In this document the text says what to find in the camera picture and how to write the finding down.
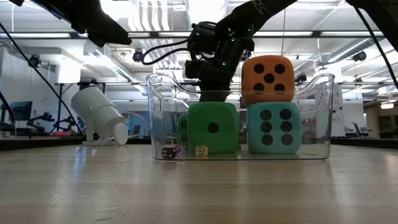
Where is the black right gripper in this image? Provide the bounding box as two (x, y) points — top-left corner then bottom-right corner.
(198, 46), (245, 103)

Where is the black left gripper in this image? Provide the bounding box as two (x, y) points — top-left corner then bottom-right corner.
(30, 0), (132, 47)

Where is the large orange foam die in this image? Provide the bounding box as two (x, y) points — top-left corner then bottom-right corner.
(241, 55), (295, 106)

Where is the large green foam die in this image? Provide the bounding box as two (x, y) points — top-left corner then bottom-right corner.
(176, 112), (189, 147)
(187, 101), (239, 155)

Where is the large cyan foam die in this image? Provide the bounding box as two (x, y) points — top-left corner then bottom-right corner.
(246, 101), (303, 155)

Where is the small yellow translucent die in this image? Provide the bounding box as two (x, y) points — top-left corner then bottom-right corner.
(195, 145), (210, 157)

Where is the small black die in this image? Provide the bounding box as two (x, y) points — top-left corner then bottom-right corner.
(160, 147), (177, 160)

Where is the clear plastic bin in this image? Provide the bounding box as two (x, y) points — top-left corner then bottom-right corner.
(146, 73), (336, 161)

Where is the white led light bar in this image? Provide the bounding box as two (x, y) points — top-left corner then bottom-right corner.
(157, 30), (192, 38)
(320, 30), (387, 37)
(0, 32), (72, 39)
(253, 30), (313, 37)

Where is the white cylindrical lamp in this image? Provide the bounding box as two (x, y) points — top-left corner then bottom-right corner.
(70, 86), (129, 147)

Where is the black computer monitor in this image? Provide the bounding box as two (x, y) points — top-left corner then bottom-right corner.
(10, 100), (34, 122)

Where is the black office chair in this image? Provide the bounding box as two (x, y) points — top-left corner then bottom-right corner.
(352, 121), (373, 139)

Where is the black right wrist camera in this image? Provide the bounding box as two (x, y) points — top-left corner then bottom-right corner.
(184, 58), (201, 79)

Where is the black overhead frame beam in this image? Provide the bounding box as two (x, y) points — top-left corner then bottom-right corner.
(0, 30), (398, 39)

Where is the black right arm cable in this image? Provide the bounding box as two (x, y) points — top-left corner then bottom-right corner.
(354, 6), (398, 90)
(142, 39), (200, 66)

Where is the thin black diagonal cable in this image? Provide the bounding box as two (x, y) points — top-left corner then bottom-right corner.
(0, 22), (82, 135)

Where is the white lamp cable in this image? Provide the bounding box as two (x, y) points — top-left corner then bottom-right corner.
(119, 110), (147, 139)

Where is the silver ventilation duct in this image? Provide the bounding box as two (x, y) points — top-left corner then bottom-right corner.
(185, 0), (228, 24)

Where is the black table frame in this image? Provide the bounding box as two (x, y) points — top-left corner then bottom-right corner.
(0, 136), (398, 152)

